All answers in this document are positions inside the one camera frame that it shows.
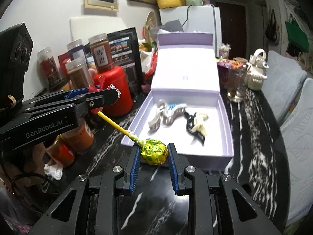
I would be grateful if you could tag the black hair clip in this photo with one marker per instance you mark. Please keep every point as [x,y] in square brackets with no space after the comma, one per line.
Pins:
[189,124]

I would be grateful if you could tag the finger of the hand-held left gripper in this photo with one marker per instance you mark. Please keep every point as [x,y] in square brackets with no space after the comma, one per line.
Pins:
[80,93]
[102,98]

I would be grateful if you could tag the red label jar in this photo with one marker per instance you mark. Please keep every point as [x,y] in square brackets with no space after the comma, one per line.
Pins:
[63,155]

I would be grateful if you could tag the black printed pouch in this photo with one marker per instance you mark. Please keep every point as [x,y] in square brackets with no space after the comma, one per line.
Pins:
[124,51]

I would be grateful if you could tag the yellow lollipop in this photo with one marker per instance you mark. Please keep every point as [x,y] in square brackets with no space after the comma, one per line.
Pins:
[154,151]

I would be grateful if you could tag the white ceramic teapot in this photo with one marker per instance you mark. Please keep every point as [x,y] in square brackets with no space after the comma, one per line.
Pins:
[256,73]

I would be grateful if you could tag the white fridge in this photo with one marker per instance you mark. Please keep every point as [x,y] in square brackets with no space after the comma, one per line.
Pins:
[198,19]

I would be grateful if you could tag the white label jar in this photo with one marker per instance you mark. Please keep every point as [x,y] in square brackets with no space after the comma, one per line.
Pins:
[75,50]

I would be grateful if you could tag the cream hair claw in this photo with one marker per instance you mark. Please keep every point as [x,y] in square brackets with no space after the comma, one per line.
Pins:
[199,127]

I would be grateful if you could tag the red plastic canister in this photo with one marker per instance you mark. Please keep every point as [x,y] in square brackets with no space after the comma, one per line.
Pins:
[117,90]

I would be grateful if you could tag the purple candy bag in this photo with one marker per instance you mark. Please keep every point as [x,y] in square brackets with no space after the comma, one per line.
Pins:
[223,73]

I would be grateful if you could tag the beige mug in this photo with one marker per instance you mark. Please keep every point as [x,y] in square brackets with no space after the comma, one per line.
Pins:
[240,60]

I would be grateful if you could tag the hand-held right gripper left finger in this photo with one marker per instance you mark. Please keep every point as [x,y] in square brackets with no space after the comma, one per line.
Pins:
[134,169]

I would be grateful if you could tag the green tote bag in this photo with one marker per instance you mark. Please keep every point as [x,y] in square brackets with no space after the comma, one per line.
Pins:
[297,38]

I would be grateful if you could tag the round woven mat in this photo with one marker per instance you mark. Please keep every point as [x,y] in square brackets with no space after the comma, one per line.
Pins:
[150,24]

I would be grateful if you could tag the jar of red berries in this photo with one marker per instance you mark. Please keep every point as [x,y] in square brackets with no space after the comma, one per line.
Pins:
[49,68]

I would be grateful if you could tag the small brown powder jar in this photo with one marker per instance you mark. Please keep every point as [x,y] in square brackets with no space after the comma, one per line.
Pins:
[78,76]

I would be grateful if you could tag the orange sauce jar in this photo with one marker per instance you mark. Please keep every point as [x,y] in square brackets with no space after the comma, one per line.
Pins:
[78,138]

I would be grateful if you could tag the grey paper bag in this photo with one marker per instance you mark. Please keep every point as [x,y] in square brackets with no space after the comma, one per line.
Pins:
[171,25]

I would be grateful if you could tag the purple gift box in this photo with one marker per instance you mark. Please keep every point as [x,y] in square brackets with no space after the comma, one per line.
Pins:
[185,61]

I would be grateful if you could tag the person's left forearm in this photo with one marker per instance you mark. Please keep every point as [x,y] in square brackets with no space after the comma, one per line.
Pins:
[5,183]

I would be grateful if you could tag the clear glass cup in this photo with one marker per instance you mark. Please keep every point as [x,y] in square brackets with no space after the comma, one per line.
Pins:
[236,85]

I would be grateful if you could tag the white crumpled tissue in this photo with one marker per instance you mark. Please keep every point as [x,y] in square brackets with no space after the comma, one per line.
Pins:
[55,171]

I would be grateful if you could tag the white hair claw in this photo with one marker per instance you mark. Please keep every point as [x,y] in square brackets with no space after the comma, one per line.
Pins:
[155,123]

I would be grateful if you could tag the red snack bag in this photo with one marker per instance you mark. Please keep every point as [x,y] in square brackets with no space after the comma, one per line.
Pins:
[63,62]

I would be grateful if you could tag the pile of snack packets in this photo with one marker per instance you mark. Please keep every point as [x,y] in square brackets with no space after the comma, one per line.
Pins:
[148,58]

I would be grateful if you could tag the dark wooden door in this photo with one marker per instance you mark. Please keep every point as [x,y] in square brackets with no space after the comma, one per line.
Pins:
[231,24]

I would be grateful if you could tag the wrapped plastic cup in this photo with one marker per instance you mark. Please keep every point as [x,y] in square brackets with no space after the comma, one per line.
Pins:
[224,51]

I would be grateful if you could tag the person's left hand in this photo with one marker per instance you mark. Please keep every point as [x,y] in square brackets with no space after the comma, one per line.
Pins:
[36,156]

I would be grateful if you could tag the grey leaf pattern cushion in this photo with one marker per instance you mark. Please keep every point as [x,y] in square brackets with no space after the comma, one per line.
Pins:
[300,139]
[281,78]

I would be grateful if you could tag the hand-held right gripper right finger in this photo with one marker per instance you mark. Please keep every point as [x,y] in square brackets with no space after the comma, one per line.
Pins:
[172,169]

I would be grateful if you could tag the brown label spice jar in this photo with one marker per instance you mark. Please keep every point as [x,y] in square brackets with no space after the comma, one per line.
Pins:
[101,53]

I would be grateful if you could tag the black handbag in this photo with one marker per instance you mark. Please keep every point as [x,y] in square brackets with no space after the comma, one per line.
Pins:
[272,29]

